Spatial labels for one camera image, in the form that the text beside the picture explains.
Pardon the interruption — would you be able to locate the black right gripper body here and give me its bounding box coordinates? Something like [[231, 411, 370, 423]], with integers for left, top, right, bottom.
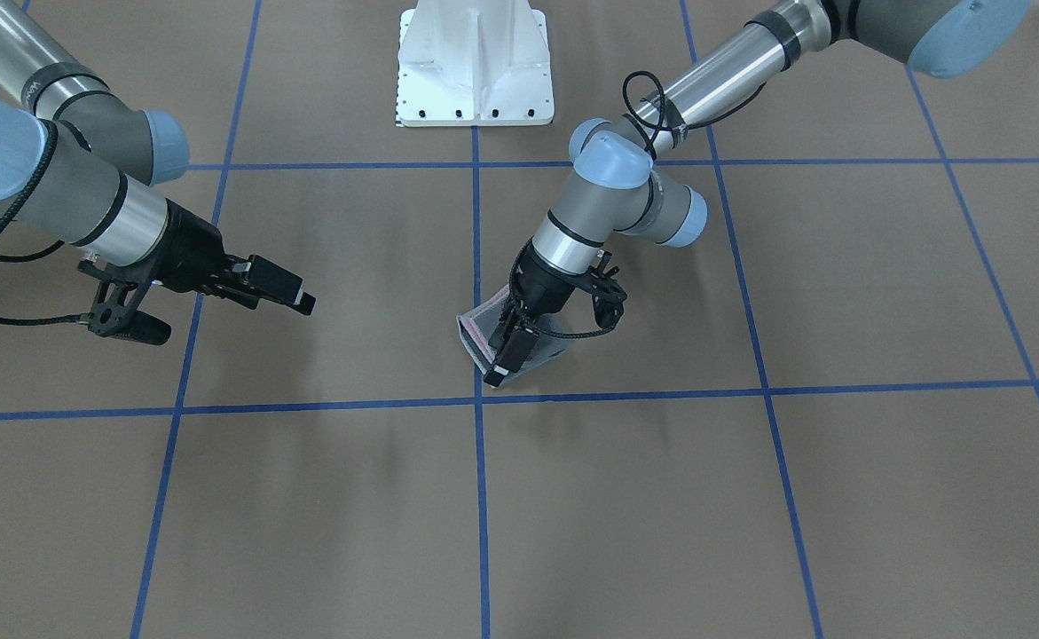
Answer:
[[151, 199, 256, 303]]

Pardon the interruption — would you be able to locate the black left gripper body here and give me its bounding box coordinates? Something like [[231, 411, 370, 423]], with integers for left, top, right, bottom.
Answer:
[[501, 240, 595, 343]]

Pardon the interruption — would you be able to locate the pink towel with white edge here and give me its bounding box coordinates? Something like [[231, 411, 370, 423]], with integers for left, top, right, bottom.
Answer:
[[457, 286, 571, 388]]

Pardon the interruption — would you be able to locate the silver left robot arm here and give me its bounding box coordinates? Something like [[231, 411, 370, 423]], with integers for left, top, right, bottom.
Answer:
[[457, 1, 1029, 388]]

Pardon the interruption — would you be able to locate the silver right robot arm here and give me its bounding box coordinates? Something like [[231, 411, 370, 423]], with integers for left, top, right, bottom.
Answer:
[[0, 1, 315, 328]]

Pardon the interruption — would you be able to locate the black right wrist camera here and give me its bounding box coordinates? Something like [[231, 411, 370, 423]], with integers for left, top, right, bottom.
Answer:
[[78, 255, 171, 345]]

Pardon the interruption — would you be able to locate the white pedestal column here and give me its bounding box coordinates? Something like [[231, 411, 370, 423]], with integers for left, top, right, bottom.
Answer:
[[395, 1, 555, 127]]

